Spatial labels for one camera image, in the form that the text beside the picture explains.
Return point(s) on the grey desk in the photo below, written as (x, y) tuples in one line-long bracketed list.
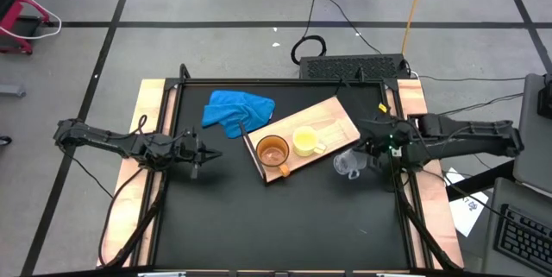
[(537, 156)]

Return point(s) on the wooden side board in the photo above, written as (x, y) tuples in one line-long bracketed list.
[(440, 229), (127, 208)]

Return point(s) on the white paper sheet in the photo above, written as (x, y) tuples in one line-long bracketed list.
[(468, 214)]

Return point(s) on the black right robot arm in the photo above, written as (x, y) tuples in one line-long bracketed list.
[(470, 136)]

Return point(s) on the clear plastic cup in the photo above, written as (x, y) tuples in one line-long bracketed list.
[(345, 162)]

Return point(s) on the black keyboard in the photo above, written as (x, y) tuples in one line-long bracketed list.
[(524, 238)]

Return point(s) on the orange mug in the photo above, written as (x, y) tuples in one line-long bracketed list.
[(272, 152)]

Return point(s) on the red cart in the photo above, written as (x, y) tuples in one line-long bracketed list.
[(13, 14)]

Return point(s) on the black vented computer case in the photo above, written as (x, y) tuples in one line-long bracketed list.
[(353, 67)]

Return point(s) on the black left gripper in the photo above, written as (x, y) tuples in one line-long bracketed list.
[(190, 149)]

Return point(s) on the yellow mug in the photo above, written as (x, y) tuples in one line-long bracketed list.
[(305, 141)]

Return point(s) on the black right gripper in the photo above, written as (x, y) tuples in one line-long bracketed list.
[(388, 143)]

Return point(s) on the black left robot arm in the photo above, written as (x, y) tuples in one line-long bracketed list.
[(108, 139)]

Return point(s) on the blue cloth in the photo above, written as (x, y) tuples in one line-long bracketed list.
[(235, 108)]

